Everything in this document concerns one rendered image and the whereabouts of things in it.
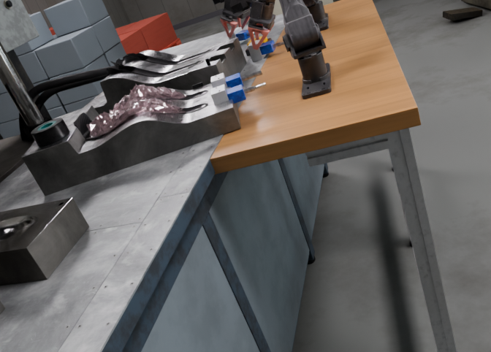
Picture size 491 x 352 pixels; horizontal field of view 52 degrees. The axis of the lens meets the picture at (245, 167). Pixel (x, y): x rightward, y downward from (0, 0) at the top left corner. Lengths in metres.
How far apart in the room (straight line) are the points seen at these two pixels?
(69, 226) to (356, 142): 0.59
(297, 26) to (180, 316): 0.72
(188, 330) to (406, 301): 0.90
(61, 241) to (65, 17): 3.71
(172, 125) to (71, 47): 3.07
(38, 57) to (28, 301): 3.58
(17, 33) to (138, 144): 1.08
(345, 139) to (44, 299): 0.62
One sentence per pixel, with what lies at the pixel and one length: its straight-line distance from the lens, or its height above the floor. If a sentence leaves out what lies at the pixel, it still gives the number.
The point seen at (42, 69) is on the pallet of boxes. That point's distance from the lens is 4.39.
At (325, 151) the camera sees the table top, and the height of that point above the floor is 0.74.
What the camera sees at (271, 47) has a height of 0.83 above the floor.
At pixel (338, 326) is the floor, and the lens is 1.72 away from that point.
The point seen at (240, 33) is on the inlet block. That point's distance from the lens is 1.96.
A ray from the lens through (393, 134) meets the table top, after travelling 1.06.
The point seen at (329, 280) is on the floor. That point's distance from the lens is 1.88.
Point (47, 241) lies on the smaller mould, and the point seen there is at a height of 0.85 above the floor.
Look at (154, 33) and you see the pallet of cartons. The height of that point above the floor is 0.38.
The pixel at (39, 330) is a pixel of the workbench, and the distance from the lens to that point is 0.83.
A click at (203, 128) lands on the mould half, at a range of 1.16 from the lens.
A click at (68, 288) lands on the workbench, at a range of 0.88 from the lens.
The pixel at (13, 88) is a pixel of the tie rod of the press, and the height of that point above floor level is 0.97.
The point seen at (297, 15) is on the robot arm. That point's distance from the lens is 1.27.
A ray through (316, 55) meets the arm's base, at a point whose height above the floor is 0.87.
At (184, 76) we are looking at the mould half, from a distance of 1.47.
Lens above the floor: 1.22
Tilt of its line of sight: 25 degrees down
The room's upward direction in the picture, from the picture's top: 21 degrees counter-clockwise
